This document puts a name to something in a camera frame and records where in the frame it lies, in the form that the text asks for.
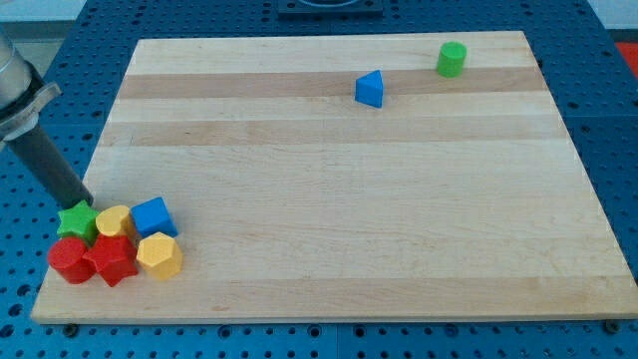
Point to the yellow hexagon block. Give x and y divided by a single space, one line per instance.
160 256

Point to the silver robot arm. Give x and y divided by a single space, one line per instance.
24 94

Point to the green star block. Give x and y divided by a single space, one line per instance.
79 221

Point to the green cylinder block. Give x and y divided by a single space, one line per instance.
451 59

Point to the wooden board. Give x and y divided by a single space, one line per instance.
459 200

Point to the blue triangle block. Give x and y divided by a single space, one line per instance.
369 89

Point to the yellow heart block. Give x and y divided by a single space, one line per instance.
117 221

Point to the red star block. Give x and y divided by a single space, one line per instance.
113 258

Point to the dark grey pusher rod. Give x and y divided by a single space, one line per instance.
42 158

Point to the red cylinder block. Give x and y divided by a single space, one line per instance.
66 257

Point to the blue cube block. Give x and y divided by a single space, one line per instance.
152 216

